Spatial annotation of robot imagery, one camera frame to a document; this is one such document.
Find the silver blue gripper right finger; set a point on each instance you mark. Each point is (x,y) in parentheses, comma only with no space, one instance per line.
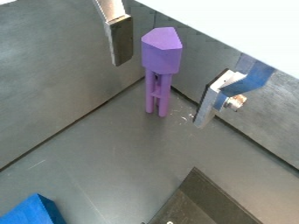
(224,92)

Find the purple three prong peg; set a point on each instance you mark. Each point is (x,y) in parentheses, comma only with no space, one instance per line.
(162,50)

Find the blue peg board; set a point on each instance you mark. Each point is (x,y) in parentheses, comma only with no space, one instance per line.
(37,210)

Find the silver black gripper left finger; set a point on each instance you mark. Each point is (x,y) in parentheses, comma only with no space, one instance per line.
(120,29)

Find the black curved stand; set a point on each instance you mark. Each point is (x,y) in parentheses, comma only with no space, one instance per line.
(200,202)

